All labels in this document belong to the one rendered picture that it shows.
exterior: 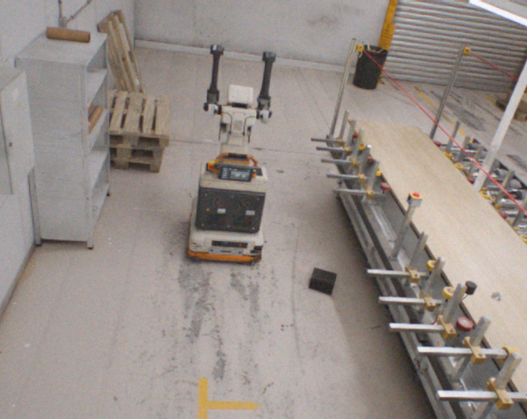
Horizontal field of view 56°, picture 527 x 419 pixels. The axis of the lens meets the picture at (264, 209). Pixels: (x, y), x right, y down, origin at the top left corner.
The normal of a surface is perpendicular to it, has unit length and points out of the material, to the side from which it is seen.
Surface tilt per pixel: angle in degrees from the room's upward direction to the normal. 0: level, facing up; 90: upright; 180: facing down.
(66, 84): 90
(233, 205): 90
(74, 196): 90
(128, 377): 0
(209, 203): 90
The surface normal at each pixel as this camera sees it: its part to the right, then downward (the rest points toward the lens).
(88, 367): 0.15, -0.84
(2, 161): 0.10, 0.54
